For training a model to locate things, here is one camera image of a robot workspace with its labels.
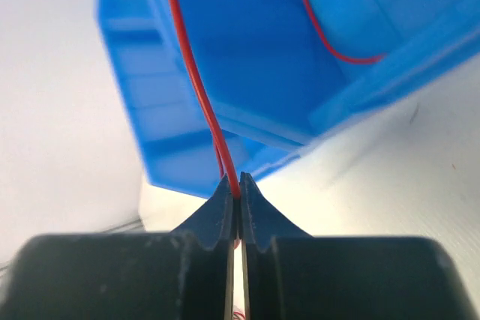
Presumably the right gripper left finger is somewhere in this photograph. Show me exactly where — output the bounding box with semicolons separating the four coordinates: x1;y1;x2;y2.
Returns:
172;177;237;319

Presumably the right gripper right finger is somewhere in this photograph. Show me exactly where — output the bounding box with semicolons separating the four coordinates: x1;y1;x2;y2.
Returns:
238;172;311;319

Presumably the long red wire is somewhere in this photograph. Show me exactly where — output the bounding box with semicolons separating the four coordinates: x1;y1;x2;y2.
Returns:
160;0;387;201

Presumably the blue plastic three-compartment bin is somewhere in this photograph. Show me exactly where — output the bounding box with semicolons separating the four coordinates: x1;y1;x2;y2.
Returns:
97;0;479;197

